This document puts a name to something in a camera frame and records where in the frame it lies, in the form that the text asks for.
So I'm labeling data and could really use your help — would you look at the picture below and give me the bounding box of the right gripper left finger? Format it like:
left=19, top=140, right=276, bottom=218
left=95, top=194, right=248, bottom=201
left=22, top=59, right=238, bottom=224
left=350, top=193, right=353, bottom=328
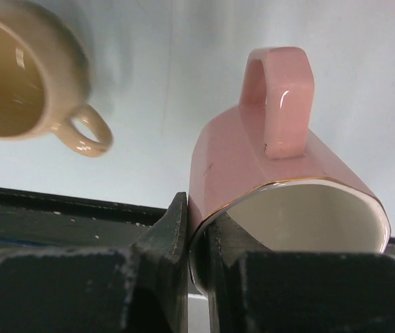
left=0, top=192, right=188, bottom=332

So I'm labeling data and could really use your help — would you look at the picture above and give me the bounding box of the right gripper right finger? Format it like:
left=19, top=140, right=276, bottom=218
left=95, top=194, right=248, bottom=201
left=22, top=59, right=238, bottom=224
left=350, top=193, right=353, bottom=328
left=205, top=214, right=395, bottom=332

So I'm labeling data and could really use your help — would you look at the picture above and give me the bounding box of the pink mug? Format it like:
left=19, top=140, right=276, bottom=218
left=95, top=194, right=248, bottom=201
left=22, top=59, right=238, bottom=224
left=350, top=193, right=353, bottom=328
left=188, top=46, right=391, bottom=293

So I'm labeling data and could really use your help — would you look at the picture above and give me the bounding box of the cream beige mug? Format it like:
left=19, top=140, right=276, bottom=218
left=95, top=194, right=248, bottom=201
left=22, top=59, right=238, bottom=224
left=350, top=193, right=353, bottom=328
left=0, top=1, right=113, bottom=157

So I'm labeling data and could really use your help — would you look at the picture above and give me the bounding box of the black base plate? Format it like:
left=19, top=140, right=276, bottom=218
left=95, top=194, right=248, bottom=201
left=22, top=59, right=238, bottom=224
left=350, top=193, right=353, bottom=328
left=0, top=188, right=166, bottom=249

